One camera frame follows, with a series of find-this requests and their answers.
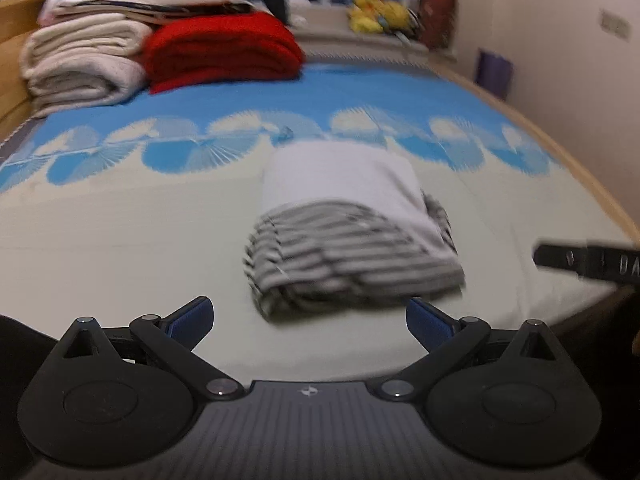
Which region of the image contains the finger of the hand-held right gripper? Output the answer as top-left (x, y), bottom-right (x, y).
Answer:
top-left (532, 243), bottom-right (581, 273)

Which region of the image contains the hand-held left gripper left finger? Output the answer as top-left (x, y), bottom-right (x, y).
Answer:
top-left (52, 296), bottom-right (251, 402)

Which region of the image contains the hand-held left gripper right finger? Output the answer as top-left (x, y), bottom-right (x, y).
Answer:
top-left (374, 297), bottom-right (571, 402)

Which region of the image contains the black white striped top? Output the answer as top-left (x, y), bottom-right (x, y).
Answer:
top-left (242, 140), bottom-right (467, 323)

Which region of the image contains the blue white patterned bed sheet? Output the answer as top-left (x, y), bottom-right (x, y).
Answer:
top-left (0, 50), bottom-right (636, 383)

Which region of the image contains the purple box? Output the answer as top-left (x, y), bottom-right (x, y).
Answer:
top-left (475, 49), bottom-right (514, 100)

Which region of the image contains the dark red cushion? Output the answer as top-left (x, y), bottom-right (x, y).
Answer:
top-left (419, 0), bottom-right (458, 52)

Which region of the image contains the cream folded blanket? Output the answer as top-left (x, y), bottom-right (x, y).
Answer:
top-left (22, 55), bottom-right (149, 117)
top-left (20, 12), bottom-right (153, 73)

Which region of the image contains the red folded blanket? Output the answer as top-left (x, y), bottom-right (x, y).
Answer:
top-left (144, 11), bottom-right (307, 95)

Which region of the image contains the yellow plush toy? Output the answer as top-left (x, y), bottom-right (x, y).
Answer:
top-left (347, 0), bottom-right (382, 36)
top-left (375, 0), bottom-right (410, 30)

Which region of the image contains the wall socket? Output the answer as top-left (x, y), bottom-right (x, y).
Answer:
top-left (599, 9), bottom-right (633, 42)

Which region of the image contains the wooden bed frame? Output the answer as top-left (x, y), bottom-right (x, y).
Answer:
top-left (0, 0), bottom-right (640, 341)

